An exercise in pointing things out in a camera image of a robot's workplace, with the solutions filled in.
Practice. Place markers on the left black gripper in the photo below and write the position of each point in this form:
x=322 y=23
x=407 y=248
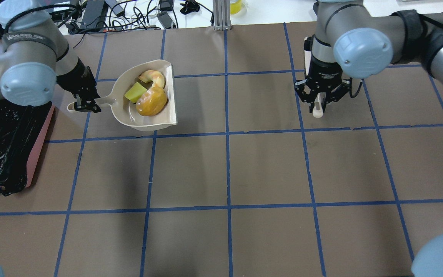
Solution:
x=76 y=79

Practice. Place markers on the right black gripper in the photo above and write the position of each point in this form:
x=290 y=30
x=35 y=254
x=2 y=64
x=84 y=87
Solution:
x=322 y=74

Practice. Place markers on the white hand brush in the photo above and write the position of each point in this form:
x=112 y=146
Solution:
x=318 y=109

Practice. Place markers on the beige plastic dustpan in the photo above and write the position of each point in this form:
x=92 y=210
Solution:
x=125 y=111

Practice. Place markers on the yellow sponge wedge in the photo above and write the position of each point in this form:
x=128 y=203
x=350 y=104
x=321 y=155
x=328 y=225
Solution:
x=135 y=92

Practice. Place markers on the toy potato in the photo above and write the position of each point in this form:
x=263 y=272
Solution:
x=152 y=102

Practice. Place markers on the toy croissant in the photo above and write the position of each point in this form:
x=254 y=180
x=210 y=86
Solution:
x=153 y=76

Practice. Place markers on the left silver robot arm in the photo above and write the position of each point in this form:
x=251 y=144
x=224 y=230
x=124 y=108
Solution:
x=36 y=57

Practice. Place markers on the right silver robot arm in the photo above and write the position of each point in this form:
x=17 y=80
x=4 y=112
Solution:
x=349 y=45

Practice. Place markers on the bin with black bag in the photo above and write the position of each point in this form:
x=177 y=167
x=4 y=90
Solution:
x=20 y=128

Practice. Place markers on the black power brick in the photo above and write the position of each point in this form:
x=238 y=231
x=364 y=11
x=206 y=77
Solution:
x=94 y=14

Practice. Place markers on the yellow tape roll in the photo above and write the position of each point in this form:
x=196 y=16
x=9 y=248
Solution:
x=235 y=6

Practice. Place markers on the aluminium frame post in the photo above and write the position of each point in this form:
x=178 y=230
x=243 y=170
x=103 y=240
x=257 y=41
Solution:
x=221 y=15

